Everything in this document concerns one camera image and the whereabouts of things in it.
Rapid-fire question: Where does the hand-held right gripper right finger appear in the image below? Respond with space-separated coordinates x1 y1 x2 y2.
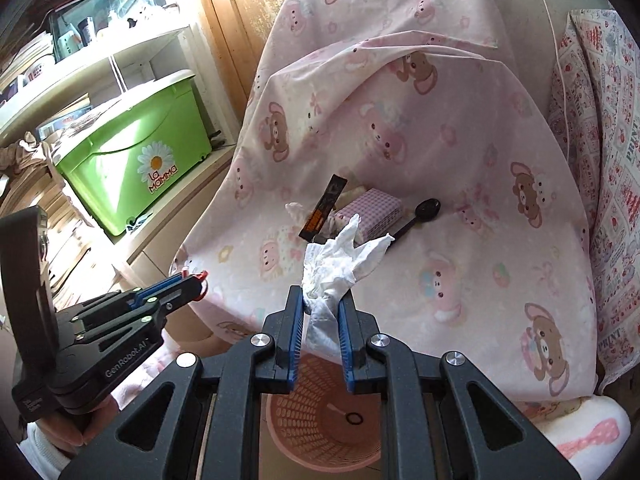
338 292 583 480

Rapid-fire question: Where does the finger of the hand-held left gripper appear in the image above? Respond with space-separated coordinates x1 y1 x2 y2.
75 280 209 347
60 270 208 323

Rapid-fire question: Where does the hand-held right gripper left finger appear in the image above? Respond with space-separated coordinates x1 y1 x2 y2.
57 284 306 480

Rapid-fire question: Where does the pink perforated plastic basket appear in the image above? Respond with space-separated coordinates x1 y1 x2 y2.
260 352 385 480

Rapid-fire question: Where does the large white tissue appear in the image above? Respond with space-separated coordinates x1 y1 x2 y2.
301 213 393 361

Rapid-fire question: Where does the black and orange sachet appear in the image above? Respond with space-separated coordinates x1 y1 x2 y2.
299 174 349 241

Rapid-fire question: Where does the pink checked tissue packet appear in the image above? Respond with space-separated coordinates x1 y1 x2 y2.
332 187 405 238

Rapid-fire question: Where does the cream wrapper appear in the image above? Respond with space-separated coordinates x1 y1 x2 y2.
340 182 372 206

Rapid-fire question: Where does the black plastic spoon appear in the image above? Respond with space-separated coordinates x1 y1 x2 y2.
382 198 442 241

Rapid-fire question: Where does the person's left forearm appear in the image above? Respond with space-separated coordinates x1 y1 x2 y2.
20 420 76 480

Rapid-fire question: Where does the person's left hand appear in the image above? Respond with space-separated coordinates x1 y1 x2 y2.
30 392 121 461

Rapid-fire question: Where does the beige crumpled cloth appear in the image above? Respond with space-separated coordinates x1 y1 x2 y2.
0 132 56 176

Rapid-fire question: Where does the green plastic storage box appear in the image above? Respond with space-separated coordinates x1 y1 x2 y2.
52 72 213 237

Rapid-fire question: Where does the pink bear-printed blanket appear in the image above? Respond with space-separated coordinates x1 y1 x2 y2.
170 0 601 401

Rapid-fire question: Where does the stack of books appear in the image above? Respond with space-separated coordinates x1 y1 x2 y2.
0 30 56 91

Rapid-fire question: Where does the white shelf unit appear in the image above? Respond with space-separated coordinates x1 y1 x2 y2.
0 22 241 271

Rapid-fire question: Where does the green and white bottle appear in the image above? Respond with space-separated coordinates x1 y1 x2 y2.
54 30 83 61

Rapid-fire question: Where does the white plush toy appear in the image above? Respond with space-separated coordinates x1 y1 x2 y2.
107 0 181 31

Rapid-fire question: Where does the wooden door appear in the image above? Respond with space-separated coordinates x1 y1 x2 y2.
192 0 351 146

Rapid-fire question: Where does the strawberry-printed cloth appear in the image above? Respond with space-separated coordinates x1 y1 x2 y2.
547 9 640 396

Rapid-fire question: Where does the white cord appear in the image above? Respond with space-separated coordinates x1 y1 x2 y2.
527 0 568 126

